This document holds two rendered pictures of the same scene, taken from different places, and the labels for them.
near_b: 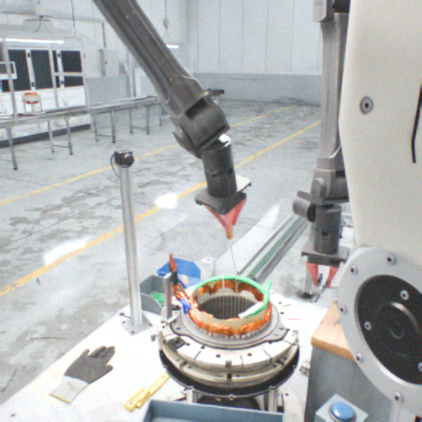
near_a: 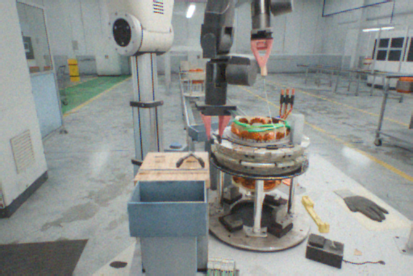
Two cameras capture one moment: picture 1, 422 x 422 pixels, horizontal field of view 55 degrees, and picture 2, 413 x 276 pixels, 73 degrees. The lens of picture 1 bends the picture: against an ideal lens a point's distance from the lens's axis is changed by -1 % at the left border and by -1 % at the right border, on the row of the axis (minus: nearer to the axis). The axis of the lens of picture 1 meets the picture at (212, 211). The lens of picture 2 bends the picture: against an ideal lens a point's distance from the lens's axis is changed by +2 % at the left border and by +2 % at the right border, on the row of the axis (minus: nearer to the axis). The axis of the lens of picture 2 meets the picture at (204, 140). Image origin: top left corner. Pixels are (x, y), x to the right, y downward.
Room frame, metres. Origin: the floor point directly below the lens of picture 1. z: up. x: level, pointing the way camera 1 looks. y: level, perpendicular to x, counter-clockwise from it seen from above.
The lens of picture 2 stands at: (1.44, -0.68, 1.37)
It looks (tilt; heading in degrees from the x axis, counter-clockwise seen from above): 18 degrees down; 147
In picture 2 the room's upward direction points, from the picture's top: straight up
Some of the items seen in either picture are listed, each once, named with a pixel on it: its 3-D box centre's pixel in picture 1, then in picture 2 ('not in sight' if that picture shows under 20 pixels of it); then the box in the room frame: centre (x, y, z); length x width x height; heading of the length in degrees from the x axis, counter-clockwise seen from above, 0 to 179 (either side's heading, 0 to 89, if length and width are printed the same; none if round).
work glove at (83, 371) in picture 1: (86, 368); (360, 202); (0.96, 0.37, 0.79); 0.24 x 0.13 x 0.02; 153
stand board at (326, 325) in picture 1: (363, 331); (175, 168); (0.79, -0.36, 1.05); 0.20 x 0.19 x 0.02; 148
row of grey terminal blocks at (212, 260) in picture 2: (315, 369); (221, 266); (0.94, -0.30, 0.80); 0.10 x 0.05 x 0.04; 47
